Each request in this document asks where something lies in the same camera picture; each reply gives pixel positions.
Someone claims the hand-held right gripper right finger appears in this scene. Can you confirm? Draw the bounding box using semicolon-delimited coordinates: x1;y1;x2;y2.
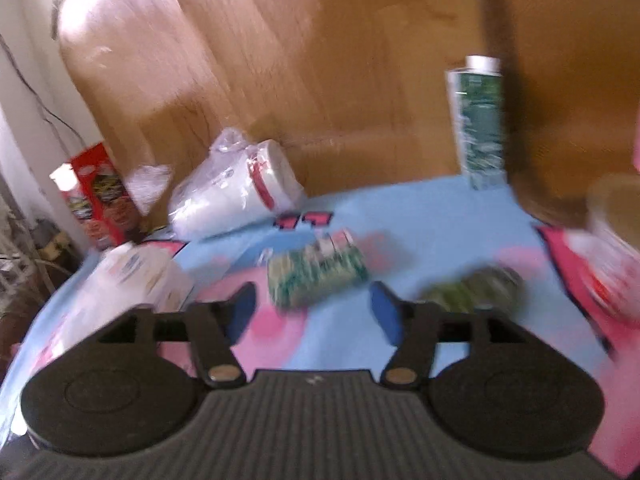
370;281;523;390

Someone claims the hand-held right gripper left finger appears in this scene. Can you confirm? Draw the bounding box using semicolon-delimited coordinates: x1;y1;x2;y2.
97;282;257;390

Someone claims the green and white can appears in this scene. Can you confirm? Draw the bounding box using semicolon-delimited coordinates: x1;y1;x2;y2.
265;230;371;311

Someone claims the olive green round item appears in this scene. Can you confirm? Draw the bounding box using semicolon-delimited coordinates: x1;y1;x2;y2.
417;265;526;313

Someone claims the printed blue blanket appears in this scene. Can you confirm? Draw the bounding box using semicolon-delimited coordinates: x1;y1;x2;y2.
0;174;640;480

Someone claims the white tissue pack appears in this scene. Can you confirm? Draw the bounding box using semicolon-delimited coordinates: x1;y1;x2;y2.
65;242;196;333

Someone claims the clear bag of white cups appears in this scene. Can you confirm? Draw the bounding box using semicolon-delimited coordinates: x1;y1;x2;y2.
166;127;307;240

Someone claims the crumpled clear plastic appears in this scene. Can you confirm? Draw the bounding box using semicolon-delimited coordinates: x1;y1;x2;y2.
122;163;174;217

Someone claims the red snack packet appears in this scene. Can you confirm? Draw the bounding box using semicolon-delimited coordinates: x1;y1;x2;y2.
49;141;147;252

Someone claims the green and white carton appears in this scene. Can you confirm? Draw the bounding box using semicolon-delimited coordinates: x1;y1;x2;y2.
445;55;507;191

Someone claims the beige and white packet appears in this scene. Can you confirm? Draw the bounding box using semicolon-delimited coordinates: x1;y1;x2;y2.
584;174;640;322

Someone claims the wooden headboard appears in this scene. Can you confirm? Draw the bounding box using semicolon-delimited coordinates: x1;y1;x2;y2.
54;0;493;198

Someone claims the dark brown board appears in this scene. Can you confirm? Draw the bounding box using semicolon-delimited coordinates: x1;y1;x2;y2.
485;0;640;228

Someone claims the black cable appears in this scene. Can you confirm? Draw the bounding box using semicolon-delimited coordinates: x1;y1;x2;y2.
0;35;108;161

